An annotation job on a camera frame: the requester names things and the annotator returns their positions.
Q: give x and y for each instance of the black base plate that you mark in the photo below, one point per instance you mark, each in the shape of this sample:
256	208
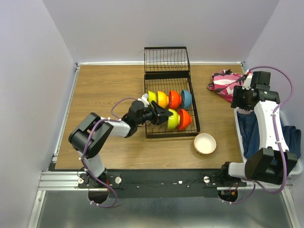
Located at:
160	183

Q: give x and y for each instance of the cream ribbed bowl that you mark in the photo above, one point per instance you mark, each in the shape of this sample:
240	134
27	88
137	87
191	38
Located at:
205	143

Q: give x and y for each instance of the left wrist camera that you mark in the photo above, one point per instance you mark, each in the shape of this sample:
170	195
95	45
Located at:
145	99

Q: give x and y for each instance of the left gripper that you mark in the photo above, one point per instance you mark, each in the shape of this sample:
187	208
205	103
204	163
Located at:
160	114

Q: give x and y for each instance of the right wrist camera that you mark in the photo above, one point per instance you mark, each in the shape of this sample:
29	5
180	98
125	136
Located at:
247	83

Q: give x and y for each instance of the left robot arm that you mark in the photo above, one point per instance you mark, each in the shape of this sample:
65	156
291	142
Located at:
91	134

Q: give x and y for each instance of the red-orange bowl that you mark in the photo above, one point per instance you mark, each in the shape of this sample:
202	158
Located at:
174	100
185	119

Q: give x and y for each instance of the lime green bowl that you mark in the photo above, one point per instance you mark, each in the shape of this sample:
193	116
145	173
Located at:
173	120

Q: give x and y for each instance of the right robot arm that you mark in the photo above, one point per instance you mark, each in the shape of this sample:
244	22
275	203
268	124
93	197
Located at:
273	161

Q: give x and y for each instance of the yellow-green bowl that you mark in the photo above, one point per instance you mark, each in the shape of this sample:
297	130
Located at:
152	96

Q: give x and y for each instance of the orange-yellow bowl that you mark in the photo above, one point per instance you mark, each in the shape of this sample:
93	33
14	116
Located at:
162	99

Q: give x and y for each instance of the pink camouflage garment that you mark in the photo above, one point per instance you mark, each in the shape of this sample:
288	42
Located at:
223	83

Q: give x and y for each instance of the black wire dish rack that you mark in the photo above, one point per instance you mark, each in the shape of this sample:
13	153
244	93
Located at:
167	80

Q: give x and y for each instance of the blue bowl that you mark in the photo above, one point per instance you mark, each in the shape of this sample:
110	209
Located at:
186	99

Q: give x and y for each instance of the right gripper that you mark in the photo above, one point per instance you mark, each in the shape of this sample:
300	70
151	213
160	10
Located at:
237	92

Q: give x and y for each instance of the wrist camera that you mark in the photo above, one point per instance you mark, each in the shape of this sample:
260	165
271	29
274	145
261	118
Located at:
145	99
247	83

